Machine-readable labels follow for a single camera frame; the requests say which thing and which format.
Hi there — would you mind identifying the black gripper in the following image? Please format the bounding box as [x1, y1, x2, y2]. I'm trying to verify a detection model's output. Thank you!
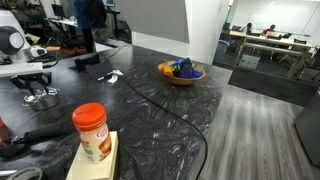
[9, 71, 54, 98]

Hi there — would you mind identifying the silver pot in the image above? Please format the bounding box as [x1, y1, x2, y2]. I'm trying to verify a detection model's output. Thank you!
[21, 86, 61, 112]

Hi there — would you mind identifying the black pop-up outlet box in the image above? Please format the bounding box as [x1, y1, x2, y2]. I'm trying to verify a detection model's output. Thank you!
[67, 52, 115, 81]

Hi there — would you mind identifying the white paper tag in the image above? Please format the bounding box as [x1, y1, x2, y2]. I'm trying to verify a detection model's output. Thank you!
[97, 68, 125, 85]

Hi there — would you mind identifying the creamer bottle with white label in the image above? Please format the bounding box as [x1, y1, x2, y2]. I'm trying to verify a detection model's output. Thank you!
[71, 102, 113, 164]

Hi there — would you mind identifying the black computer monitor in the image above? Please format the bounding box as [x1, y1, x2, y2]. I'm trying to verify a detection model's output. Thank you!
[51, 3, 66, 20]

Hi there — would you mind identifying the black tape roll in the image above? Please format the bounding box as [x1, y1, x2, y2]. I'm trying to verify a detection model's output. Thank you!
[6, 165, 45, 180]

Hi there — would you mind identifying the light wooden coaster stack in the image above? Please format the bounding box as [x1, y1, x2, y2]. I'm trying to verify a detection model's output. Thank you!
[65, 130, 120, 180]

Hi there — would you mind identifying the standing person in dark clothes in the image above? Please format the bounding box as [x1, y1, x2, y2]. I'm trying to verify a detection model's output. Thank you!
[73, 0, 109, 54]

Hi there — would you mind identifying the yellow toy block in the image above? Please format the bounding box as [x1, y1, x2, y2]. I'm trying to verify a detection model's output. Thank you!
[161, 64, 177, 78]

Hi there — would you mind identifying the small blue toy piece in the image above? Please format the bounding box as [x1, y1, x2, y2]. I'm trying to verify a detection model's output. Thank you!
[172, 58, 186, 68]

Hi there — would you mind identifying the brown wooden bowl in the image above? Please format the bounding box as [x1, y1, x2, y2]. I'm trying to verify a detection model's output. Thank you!
[157, 59, 207, 87]

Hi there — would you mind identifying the dark navy toy block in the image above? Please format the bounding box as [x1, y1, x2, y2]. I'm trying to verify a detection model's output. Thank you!
[181, 57, 195, 73]

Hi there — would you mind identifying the large blue toy block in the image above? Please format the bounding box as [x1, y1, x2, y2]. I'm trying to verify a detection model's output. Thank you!
[179, 67, 203, 80]

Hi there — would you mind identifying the blue waste bin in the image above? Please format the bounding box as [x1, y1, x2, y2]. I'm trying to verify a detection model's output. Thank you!
[214, 39, 231, 63]

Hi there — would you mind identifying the seated person in dark top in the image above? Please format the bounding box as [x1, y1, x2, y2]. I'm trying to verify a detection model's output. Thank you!
[241, 22, 254, 35]

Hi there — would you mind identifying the dark floor mat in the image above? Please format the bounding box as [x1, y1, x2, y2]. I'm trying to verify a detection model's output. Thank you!
[227, 65, 320, 108]

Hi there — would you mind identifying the light wooden office table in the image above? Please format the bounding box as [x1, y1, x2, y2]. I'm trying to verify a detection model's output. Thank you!
[228, 29, 315, 80]

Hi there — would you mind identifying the seated person in red top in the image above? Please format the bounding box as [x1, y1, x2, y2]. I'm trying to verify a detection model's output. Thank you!
[261, 23, 277, 36]

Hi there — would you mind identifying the black cabinet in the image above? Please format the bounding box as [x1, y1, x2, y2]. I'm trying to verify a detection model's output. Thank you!
[293, 87, 320, 168]

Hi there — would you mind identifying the black handled can opener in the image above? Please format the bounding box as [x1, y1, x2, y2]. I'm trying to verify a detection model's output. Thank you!
[0, 121, 76, 160]

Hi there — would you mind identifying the long black power cable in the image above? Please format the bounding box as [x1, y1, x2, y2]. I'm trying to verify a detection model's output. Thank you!
[115, 74, 209, 180]

